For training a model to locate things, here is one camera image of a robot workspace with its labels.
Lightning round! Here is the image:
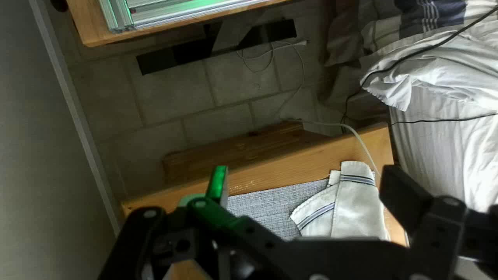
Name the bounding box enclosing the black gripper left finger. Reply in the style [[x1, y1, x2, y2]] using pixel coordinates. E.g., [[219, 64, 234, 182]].
[[97, 165, 312, 280]]

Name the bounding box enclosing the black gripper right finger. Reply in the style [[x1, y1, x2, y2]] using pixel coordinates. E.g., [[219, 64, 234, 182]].
[[379, 164, 498, 280]]

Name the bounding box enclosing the white towel with blue stripes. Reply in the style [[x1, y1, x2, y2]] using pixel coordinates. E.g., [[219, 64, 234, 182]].
[[287, 161, 393, 243]]

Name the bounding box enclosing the white duvet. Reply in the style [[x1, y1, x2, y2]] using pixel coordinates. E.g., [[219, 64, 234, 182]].
[[359, 0, 498, 215]]

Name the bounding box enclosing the grey woven placemat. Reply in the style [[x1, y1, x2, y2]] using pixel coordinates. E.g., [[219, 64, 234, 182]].
[[222, 178, 331, 243]]

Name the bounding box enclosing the wooden nightstand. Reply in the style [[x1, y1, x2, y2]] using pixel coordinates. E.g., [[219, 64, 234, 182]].
[[121, 120, 410, 280]]

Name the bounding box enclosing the plaid blanket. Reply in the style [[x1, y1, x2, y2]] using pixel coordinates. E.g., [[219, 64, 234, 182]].
[[323, 0, 471, 69]]

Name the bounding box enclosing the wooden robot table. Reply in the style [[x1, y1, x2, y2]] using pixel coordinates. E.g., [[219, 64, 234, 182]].
[[65, 0, 292, 50]]

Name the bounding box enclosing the white iron power cable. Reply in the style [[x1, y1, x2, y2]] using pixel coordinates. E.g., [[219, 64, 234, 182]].
[[300, 119, 381, 181]]

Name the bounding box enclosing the thin black cable on bedding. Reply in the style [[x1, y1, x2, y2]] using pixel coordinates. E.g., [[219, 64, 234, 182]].
[[342, 5, 498, 128]]

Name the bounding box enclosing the black metal table frame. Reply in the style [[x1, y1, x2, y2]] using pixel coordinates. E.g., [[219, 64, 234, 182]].
[[135, 17, 300, 78]]

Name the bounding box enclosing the thin white floor cable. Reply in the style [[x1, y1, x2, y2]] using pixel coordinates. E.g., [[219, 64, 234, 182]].
[[234, 41, 312, 126]]

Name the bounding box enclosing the aluminium rail frame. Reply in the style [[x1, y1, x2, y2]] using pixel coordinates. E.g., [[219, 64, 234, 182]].
[[97, 0, 270, 35]]

